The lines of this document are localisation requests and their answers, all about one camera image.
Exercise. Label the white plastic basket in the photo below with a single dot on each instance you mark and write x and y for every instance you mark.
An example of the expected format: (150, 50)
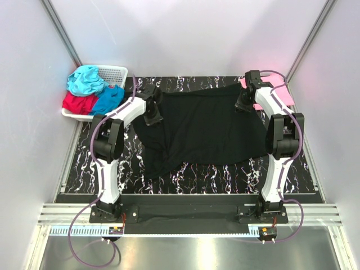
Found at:
(113, 75)

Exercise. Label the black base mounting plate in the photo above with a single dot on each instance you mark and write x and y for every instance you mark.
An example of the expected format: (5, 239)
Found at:
(189, 214)

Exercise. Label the folded pink t shirt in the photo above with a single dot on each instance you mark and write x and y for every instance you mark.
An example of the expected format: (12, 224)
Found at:
(275, 80)

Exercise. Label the light blue t shirt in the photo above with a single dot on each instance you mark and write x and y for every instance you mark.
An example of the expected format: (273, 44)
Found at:
(85, 81)

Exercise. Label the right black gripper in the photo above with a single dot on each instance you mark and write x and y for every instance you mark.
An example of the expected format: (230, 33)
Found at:
(239, 105)

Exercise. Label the left orange connector box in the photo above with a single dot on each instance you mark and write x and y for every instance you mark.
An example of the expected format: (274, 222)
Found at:
(116, 230)

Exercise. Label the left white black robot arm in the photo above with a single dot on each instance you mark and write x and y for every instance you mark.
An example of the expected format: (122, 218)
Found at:
(107, 144)

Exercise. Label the right orange connector box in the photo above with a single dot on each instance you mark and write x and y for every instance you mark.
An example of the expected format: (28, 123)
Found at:
(268, 233)

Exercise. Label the red t shirt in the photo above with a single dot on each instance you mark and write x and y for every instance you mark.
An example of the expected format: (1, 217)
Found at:
(78, 104)

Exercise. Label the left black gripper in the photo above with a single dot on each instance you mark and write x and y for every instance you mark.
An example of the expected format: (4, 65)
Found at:
(151, 121)

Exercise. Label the black t shirt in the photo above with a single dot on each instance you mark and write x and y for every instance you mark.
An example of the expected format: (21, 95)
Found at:
(200, 127)

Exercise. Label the black marble pattern mat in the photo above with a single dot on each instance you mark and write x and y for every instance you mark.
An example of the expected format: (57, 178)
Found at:
(247, 177)

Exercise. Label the orange connector box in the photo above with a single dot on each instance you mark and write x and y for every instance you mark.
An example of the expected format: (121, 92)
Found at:
(268, 233)
(116, 230)

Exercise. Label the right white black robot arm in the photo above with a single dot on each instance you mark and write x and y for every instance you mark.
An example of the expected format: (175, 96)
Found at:
(283, 142)

